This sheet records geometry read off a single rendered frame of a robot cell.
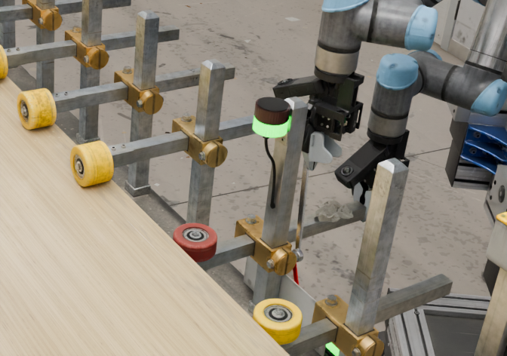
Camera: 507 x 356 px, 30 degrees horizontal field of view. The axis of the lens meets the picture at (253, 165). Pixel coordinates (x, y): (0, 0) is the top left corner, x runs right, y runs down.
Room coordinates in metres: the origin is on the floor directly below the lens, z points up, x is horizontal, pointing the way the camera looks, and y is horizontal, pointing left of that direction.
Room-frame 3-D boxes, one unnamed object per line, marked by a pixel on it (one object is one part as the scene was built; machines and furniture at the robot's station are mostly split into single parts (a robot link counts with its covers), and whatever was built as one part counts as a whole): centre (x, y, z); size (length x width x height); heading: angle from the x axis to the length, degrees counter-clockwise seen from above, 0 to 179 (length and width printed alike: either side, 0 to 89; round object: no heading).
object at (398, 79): (1.69, -0.25, 1.13); 0.09 x 0.08 x 0.11; 150
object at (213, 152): (1.69, 0.12, 0.95); 0.13 x 0.06 x 0.05; 39
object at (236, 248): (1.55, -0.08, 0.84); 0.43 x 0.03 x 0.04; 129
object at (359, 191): (1.70, -0.24, 0.86); 0.06 x 0.03 x 0.09; 129
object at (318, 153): (1.52, -0.12, 1.04); 0.06 x 0.03 x 0.09; 59
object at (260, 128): (1.45, -0.02, 1.13); 0.06 x 0.06 x 0.02
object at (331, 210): (1.62, -0.17, 0.87); 0.09 x 0.07 x 0.02; 129
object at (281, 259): (1.49, -0.04, 0.85); 0.13 x 0.06 x 0.05; 39
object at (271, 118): (1.45, -0.02, 1.16); 0.06 x 0.06 x 0.02
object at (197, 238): (1.41, 0.09, 0.85); 0.08 x 0.08 x 0.11
